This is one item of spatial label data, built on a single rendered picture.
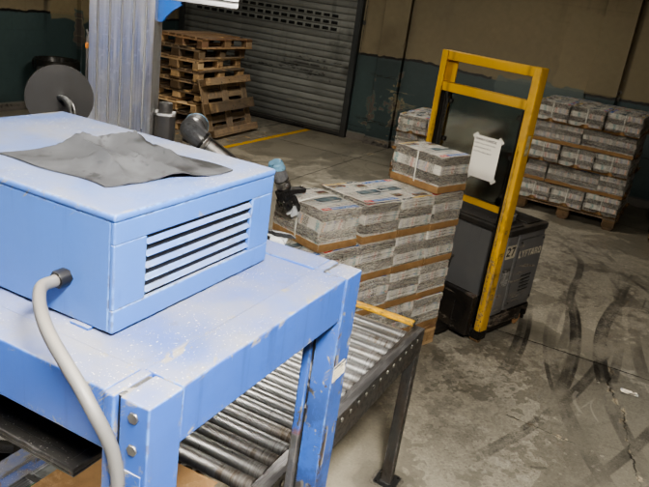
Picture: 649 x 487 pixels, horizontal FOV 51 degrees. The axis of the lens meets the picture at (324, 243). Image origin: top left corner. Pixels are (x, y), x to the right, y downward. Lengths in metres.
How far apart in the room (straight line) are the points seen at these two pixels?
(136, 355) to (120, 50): 1.97
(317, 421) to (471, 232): 3.40
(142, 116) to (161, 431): 2.08
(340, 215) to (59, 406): 2.64
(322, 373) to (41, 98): 1.00
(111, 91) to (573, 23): 7.78
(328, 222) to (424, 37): 7.14
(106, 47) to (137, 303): 1.87
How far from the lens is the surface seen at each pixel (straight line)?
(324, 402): 1.56
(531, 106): 4.38
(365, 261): 3.84
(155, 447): 1.01
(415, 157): 4.22
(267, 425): 2.25
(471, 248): 4.87
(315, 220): 3.52
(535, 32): 10.02
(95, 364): 1.06
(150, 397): 0.98
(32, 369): 1.10
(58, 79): 1.91
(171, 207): 1.15
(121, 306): 1.12
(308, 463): 1.67
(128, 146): 1.35
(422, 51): 10.45
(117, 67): 2.91
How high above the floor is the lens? 2.09
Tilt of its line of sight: 20 degrees down
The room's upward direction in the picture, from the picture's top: 8 degrees clockwise
